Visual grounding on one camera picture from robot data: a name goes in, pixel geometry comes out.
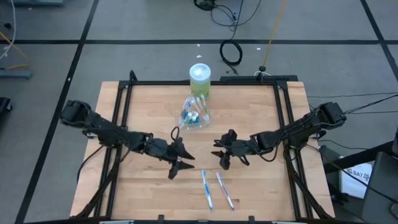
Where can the black equipment stand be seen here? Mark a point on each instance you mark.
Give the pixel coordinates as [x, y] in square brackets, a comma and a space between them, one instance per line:
[382, 186]

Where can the black aluminium table frame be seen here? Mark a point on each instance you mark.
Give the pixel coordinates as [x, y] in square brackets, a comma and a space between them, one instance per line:
[155, 83]

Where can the green white toothbrush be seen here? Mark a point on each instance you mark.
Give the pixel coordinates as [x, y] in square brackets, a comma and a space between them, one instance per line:
[203, 101]

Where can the white printed paper sheet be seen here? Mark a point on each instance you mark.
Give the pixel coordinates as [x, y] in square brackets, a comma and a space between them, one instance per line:
[354, 183]

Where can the grey floor rail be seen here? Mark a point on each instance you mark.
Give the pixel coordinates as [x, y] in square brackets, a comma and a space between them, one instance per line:
[15, 74]

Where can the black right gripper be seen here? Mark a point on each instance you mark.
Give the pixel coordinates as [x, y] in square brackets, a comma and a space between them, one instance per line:
[242, 147]

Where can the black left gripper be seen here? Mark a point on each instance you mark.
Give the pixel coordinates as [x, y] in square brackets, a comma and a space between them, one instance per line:
[160, 149]

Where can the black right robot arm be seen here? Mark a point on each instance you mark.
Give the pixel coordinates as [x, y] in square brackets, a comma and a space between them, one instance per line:
[298, 129]

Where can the clear bag of toothbrushes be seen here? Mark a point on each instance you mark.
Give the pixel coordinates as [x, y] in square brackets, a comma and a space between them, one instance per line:
[199, 124]

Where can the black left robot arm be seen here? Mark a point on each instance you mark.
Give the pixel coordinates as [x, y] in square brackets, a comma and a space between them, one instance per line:
[102, 130]

